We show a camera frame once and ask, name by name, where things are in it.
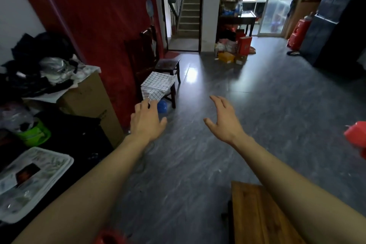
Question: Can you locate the person's right hand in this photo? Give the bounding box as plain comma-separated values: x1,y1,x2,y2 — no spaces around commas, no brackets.
203,95,248,147

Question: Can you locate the person's left hand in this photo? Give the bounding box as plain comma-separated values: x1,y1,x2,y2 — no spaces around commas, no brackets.
125,99,168,146

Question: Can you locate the person's right forearm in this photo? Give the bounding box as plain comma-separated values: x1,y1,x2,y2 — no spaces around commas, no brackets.
233,135,366,244

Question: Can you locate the person's left forearm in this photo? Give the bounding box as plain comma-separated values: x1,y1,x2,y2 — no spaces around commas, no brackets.
13,135,148,244

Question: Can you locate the tall cardboard box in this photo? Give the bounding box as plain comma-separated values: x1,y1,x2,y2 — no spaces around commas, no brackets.
56,71,125,149

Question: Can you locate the black low cabinet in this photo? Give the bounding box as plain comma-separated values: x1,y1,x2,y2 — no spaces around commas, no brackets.
0,111,115,187

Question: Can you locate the dark wooden chair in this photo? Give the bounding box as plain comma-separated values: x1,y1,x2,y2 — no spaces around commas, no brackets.
123,25,161,101

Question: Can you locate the white paper sheet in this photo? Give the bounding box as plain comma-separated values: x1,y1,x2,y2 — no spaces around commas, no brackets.
22,55,102,104

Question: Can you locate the red gift box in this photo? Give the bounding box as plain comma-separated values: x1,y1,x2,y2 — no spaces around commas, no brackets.
237,36,253,56

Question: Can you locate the white plastic bag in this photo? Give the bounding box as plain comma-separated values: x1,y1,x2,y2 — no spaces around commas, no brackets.
215,38,238,53

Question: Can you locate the wooden folding table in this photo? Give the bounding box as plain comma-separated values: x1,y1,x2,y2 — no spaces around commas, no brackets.
222,181,307,244

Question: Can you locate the white patterned tray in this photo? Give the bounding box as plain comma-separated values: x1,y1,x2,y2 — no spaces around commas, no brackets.
0,146,74,224

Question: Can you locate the dark wooden side table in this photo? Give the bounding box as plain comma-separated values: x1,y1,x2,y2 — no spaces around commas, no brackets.
218,11,257,39

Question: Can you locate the large red upright panel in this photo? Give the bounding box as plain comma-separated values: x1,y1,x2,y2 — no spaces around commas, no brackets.
8,0,165,130

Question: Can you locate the green cup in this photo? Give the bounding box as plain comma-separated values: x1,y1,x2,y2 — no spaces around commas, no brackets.
14,118,52,148

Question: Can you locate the blue plastic container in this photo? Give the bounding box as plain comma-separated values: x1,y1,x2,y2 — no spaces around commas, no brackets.
223,0,244,17

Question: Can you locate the staircase with railing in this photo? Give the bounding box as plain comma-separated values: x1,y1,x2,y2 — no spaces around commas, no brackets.
167,0,201,39

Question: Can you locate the dark red packet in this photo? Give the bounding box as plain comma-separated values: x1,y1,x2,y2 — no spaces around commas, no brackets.
16,163,40,187

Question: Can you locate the glass sliding door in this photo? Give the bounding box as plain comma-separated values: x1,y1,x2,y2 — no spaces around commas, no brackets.
258,0,298,35

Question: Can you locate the clear plastic bag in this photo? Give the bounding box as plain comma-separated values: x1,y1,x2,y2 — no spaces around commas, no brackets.
0,102,38,133

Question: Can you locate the black bag pile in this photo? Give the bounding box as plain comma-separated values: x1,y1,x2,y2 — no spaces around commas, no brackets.
0,31,79,98

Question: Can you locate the dark refrigerator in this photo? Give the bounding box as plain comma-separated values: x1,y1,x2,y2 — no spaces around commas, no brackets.
300,0,366,69

